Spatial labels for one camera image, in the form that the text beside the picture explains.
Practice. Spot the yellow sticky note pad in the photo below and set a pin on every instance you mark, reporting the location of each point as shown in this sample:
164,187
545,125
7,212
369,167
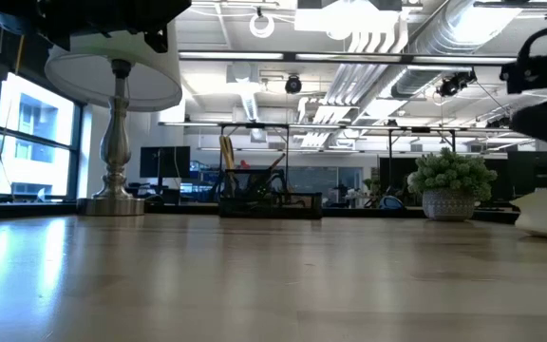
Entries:
544,214

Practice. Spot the black pen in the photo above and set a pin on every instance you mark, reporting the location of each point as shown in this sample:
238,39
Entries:
259,183

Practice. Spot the black mesh desk organizer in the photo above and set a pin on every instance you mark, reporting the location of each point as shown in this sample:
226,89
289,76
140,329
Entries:
273,209

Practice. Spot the wide black monitor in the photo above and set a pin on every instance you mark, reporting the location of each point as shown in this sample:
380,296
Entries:
534,171

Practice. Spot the black ceiling spotlight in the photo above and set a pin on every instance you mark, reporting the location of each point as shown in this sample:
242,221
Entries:
454,84

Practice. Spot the green potted plant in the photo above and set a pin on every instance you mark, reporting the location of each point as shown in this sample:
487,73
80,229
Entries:
449,176

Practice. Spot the white shade silver table lamp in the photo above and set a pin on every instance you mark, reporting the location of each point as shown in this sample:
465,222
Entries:
116,142

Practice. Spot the large glass window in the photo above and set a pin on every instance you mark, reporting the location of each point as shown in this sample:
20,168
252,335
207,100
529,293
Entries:
36,119

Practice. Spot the black computer monitor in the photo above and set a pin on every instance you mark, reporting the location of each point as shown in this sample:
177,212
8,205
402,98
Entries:
164,161

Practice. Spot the blue round object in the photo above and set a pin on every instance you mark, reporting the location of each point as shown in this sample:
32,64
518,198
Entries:
391,203

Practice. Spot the small red object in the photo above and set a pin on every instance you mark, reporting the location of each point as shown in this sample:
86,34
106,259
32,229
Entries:
243,165

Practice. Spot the white ceiling light panel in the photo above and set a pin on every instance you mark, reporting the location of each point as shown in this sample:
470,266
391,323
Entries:
349,19

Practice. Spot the silver ventilation duct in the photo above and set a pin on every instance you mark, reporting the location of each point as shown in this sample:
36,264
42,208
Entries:
444,38

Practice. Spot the black metal rack frame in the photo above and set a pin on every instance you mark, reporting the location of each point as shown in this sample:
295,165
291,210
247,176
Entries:
254,125
420,129

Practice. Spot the black overhead camera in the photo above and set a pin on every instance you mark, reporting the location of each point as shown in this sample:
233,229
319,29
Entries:
293,84

